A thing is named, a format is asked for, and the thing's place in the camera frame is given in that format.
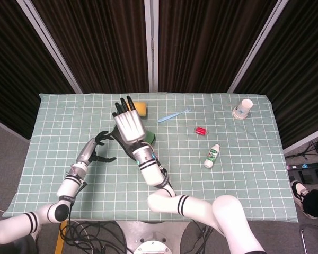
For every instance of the light blue toothbrush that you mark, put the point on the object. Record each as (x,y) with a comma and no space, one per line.
(172,116)

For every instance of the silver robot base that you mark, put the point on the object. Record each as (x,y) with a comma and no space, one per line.
(153,232)

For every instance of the small red packet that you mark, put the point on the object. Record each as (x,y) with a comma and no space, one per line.
(200,130)

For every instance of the yellow stand leg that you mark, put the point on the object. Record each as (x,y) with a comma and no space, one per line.
(60,238)

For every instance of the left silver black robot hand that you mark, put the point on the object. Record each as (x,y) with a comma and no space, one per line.
(86,152)

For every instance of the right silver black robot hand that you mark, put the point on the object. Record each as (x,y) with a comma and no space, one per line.
(128,125)

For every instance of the grey metal chair frame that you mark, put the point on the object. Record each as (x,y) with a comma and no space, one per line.
(301,238)

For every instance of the green cloth black trim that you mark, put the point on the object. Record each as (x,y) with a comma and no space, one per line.
(150,137)

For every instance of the white and black sneaker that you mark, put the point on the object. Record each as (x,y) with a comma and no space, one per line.
(298,191)

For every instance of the white partition frame post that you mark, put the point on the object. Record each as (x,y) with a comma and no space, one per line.
(151,45)
(55,53)
(257,47)

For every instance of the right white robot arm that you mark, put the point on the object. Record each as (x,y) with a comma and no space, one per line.
(153,174)

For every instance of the white bottle with green label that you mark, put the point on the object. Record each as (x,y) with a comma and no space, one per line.
(211,156)

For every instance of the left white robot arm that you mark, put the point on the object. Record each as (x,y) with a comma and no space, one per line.
(67,188)

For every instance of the dark ribbed partition panel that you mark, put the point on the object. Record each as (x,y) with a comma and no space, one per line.
(302,74)
(209,45)
(13,66)
(100,45)

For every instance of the yellow sponge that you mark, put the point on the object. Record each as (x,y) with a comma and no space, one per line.
(141,108)

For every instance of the green checked tablecloth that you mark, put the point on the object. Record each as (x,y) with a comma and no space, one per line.
(228,172)

